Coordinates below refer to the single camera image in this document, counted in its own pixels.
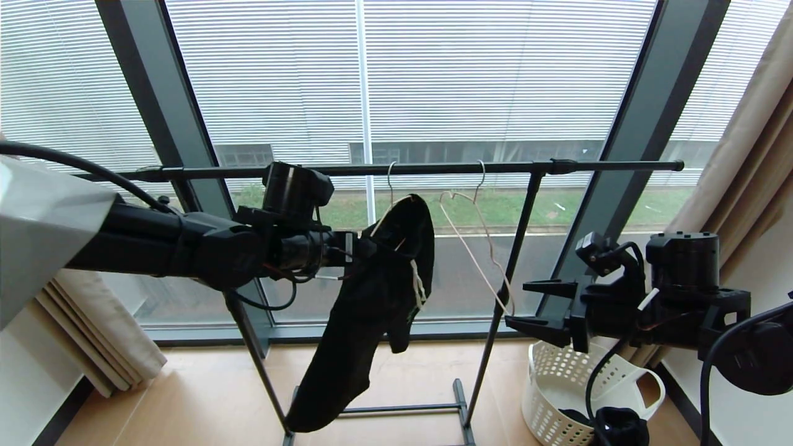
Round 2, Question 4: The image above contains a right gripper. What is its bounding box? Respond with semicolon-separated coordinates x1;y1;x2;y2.
504;273;648;355

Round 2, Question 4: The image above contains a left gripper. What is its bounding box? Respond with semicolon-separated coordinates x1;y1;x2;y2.
276;229;377;274

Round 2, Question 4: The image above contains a black garment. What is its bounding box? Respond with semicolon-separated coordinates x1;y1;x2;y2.
285;194;436;433
561;406;650;446

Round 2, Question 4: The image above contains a pink clothes hanger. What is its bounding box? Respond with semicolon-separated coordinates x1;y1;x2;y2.
370;162;413;239
439;160;515;317

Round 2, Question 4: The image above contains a white laundry basket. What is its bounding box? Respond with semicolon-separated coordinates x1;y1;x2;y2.
522;339;667;446

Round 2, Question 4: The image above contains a black clothes rack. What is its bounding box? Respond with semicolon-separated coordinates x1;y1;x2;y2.
73;159;685;446

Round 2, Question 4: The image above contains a beige curtain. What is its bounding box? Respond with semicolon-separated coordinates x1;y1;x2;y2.
34;268;168;398
620;0;793;367

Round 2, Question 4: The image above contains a window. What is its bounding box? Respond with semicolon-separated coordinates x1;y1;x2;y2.
0;0;793;344

